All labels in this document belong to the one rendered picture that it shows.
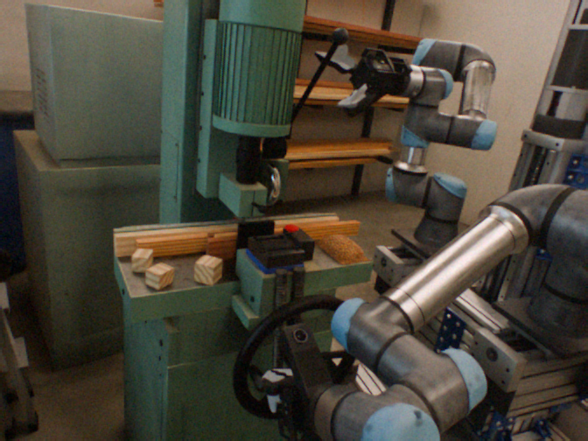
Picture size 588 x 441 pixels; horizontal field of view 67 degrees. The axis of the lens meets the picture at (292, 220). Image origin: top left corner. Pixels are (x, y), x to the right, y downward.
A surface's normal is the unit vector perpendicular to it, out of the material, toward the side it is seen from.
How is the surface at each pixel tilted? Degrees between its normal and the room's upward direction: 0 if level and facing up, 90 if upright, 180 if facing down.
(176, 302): 90
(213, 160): 90
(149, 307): 90
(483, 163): 90
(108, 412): 0
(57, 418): 0
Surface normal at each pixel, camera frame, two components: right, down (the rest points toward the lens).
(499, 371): -0.92, 0.03
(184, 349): 0.47, 0.38
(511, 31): -0.80, 0.12
